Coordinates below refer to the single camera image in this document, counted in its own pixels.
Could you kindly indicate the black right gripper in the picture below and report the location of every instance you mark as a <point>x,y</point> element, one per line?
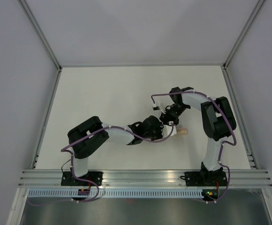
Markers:
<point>165,118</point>

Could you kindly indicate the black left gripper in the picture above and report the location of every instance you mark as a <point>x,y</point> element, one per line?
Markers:
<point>160,127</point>

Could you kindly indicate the peach cloth napkin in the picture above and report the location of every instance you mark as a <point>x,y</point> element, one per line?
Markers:
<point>181,131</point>

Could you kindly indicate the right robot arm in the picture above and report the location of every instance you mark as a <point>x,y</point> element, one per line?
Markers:
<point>218,124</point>

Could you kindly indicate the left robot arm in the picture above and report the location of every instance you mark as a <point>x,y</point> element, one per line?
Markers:
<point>90,135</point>

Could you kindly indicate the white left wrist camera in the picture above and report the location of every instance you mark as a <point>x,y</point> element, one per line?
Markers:
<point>169,130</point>

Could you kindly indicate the back aluminium frame rail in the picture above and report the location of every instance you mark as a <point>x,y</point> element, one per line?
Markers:
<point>141,65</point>

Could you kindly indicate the aluminium frame rail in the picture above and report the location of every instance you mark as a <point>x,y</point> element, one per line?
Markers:
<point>249,178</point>
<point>141,65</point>

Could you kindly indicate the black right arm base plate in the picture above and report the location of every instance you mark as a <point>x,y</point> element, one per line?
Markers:
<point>194,179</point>

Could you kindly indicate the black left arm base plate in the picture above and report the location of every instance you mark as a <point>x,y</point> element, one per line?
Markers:
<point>69,180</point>

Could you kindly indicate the aluminium front frame rail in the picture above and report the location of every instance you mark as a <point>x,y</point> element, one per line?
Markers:
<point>249,178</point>

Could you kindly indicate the white slotted cable duct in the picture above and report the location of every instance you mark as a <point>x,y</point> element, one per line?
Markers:
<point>116,193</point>

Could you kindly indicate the left aluminium corner post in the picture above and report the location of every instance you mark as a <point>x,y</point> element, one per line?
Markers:
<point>34,23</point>

